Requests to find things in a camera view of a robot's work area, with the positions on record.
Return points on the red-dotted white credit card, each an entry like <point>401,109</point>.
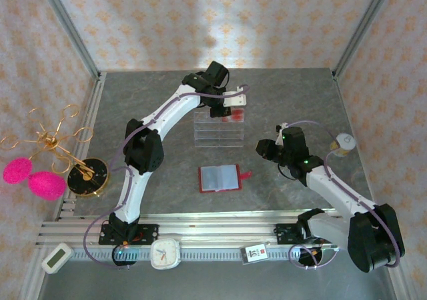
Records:
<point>227,119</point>
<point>238,116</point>

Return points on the red card holder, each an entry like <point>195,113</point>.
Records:
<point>220,178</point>

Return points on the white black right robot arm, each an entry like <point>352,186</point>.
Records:
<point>333,193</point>

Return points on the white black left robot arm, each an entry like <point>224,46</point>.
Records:
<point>173,106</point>

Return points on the small white label card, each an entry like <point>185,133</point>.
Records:
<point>255,254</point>

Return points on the small yellow white jar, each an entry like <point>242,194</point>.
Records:
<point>345,141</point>

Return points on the clear acrylic drawer box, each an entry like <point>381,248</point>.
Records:
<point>217,135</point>

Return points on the black round controller board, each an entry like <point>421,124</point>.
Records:
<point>125,256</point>
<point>307,256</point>

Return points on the gold jewelry stand black base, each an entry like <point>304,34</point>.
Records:
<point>88,178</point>

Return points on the white square alarm clock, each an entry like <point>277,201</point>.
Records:
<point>165,254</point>

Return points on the pink pompom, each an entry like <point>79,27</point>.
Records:
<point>17,170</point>
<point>46,185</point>

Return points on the white digital timer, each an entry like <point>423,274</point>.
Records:
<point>56,258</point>

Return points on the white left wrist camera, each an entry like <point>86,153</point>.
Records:
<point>237,98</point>

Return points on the aluminium side rail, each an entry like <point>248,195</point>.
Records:
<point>90,113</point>
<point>350,113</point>

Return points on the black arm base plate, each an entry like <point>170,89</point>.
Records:
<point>283,233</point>
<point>148,233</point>

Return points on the aluminium mounting rail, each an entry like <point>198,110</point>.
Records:
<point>217,228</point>

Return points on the aluminium corner post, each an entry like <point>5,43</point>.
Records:
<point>68,26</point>
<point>360,26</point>

